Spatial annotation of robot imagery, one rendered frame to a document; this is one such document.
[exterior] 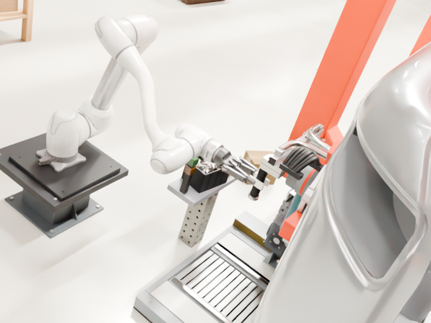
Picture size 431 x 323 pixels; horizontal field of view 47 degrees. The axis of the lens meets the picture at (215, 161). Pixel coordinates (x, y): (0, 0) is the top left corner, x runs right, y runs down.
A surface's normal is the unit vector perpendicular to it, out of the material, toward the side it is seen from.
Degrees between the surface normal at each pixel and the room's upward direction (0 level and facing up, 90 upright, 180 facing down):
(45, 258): 0
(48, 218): 90
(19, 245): 0
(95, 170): 3
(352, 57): 90
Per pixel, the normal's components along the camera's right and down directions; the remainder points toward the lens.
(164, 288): 0.27, -0.80
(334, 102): -0.57, 0.32
